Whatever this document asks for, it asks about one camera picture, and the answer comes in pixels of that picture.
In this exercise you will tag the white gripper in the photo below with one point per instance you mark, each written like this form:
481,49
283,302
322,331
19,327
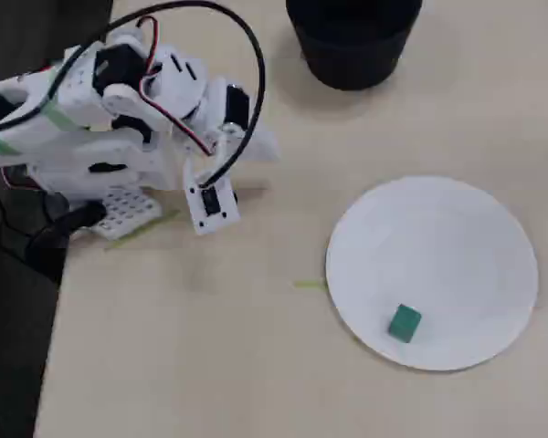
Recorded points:
236,109

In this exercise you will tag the green cube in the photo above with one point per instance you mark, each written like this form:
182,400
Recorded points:
404,323

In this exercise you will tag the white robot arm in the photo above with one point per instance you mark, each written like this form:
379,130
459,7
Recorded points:
96,150

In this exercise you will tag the black bin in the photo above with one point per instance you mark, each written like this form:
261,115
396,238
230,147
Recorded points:
351,45

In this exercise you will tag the long green tape strip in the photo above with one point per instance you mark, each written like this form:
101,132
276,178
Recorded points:
141,230

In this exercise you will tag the short green tape mark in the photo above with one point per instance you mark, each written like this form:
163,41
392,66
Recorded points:
308,285

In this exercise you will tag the black table clamp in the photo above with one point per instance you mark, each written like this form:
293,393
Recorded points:
55,232

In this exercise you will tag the white paper plate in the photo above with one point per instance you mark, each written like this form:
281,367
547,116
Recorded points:
438,255

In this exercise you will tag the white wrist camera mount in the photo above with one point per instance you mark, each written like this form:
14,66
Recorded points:
224,214

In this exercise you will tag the white perforated base plate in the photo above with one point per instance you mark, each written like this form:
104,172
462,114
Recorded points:
128,210

